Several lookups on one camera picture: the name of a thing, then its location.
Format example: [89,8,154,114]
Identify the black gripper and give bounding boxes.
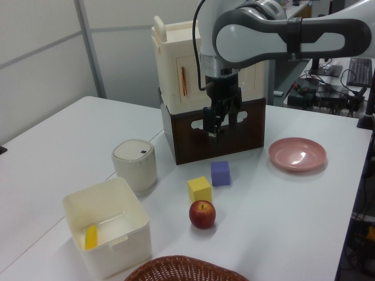
[203,74,243,139]

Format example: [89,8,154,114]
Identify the yellow toy bread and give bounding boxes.
[84,224,98,251]

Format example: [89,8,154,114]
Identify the dark brown wooden box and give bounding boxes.
[160,97,267,166]

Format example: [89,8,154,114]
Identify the purple foam cube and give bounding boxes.
[210,160,232,187]

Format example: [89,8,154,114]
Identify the cream plastic toy cabinet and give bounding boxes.
[151,15,265,115]

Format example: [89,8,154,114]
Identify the yellow foam cube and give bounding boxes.
[187,176,213,203]

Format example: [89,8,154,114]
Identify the pink plastic plate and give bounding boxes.
[268,137,327,172]

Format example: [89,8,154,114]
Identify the white lidded round canister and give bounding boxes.
[111,139,158,193]

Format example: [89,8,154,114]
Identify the red apple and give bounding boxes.
[189,200,217,229]

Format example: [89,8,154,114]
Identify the black monitor stand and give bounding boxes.
[308,57,343,78]

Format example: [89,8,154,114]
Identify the black computer keyboard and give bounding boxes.
[346,57,373,87]

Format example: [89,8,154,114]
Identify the cream square plastic container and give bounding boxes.
[62,176,152,280]

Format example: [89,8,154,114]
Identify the brown wicker basket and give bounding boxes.
[124,255,250,281]

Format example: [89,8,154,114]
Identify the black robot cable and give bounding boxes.
[192,0,207,91]

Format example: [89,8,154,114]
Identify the black electronics box with cables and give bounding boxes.
[286,76,367,117]

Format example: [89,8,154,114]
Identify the black clamp mount pole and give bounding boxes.
[355,78,375,129]

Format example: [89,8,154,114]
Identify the grey partition frame post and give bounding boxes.
[79,0,107,99]

